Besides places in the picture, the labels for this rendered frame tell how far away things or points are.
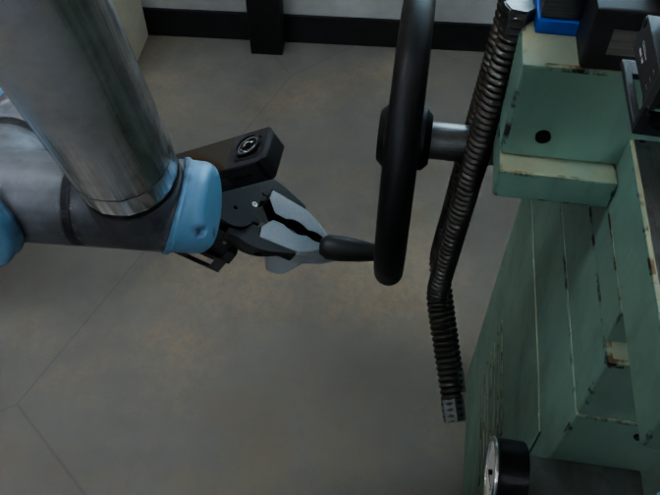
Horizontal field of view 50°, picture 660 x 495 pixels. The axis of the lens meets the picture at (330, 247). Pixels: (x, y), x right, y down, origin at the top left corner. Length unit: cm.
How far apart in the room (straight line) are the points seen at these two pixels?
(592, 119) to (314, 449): 95
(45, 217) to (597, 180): 43
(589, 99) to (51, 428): 120
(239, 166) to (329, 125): 133
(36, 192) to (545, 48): 40
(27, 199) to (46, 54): 22
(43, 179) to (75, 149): 13
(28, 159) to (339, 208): 120
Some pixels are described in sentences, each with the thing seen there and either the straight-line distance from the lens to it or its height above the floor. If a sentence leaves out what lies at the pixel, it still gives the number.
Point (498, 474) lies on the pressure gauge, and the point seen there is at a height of 69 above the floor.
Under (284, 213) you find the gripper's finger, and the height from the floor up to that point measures 75.
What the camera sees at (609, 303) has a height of 82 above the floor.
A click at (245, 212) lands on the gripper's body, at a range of 68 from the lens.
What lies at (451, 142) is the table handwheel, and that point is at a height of 82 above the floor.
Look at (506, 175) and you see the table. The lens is 59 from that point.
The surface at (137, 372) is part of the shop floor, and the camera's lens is 151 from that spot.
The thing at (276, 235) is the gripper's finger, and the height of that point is 75.
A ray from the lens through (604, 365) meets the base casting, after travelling 60.
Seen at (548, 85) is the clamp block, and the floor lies 94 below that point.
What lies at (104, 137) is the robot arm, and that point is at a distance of 44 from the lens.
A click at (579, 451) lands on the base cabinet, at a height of 64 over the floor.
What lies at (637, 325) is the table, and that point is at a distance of 53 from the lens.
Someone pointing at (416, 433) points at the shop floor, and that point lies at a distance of 141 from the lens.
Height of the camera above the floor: 127
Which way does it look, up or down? 51 degrees down
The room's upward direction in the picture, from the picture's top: straight up
